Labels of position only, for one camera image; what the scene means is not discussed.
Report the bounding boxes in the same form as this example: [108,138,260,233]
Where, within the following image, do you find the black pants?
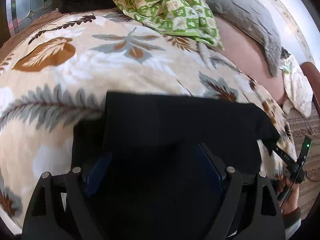
[72,92,280,239]

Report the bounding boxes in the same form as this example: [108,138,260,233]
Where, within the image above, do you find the person's right hand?
[278,177,299,215]

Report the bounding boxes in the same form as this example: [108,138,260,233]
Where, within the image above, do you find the striped brown floral blanket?
[287,105,320,219]

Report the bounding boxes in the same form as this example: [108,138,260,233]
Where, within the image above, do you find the white floral quilt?
[280,55,313,119]

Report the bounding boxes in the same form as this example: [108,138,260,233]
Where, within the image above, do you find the brown headboard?
[300,62,320,115]

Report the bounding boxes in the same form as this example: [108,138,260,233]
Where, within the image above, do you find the pink bed sheet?
[214,15,285,105]

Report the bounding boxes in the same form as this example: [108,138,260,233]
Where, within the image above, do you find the leaf pattern fleece blanket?
[1,10,297,229]

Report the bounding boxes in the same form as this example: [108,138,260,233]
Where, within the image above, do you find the grey quilted pillow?
[206,0,282,77]

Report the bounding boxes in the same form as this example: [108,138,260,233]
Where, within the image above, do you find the green checkered cloth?
[50,0,225,51]

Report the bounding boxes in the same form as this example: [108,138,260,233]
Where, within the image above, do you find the wooden glass door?
[1,0,60,44]

